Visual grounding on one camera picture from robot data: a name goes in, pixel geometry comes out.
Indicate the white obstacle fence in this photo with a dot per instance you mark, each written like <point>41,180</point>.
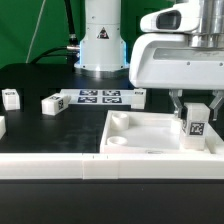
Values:
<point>110,166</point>

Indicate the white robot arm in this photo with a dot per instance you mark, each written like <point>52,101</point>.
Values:
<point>102,50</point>

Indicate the fiducial tag sheet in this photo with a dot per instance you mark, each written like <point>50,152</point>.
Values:
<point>99,97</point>

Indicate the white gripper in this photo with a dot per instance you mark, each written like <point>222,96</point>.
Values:
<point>164,61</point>

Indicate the white square tabletop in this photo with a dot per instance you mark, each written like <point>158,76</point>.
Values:
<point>151,133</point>

